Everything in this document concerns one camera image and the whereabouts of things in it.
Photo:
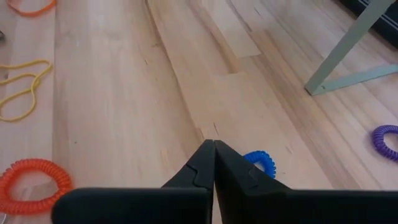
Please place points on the sage green perforated shelf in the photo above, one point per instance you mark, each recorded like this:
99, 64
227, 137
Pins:
348, 46

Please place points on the purple coil wristband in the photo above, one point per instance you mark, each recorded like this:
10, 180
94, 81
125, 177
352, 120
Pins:
377, 140

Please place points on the orange coil wristband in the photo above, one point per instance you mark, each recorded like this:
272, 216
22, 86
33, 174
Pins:
31, 165

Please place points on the yellow rubber band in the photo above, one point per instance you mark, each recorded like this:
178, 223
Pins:
33, 90

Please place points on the orange rubber band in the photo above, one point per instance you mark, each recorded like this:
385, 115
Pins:
31, 14

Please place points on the blue coil wristband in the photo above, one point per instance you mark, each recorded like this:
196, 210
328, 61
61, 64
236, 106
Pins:
267, 161

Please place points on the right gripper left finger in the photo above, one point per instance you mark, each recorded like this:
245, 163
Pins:
140, 207

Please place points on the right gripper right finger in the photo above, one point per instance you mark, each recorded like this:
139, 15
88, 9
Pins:
295, 208

